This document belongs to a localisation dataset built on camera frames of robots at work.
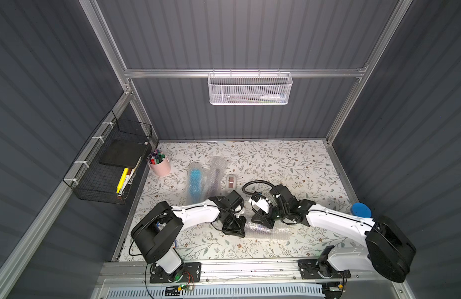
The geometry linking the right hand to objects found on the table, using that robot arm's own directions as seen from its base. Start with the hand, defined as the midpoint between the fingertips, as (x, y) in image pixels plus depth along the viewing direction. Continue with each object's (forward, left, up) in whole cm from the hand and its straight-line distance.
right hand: (255, 218), depth 80 cm
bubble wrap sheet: (+22, +21, -2) cm, 31 cm away
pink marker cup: (+28, +49, +3) cm, 56 cm away
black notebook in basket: (+19, +55, +21) cm, 62 cm away
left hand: (-7, +4, -5) cm, 9 cm away
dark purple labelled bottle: (+16, +20, -5) cm, 25 cm away
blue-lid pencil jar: (-1, -38, +12) cm, 40 cm away
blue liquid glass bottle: (+18, +29, -2) cm, 34 cm away
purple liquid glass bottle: (-5, -2, -3) cm, 6 cm away
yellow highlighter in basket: (+7, +52, +19) cm, 56 cm away
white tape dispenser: (+20, +11, -4) cm, 24 cm away
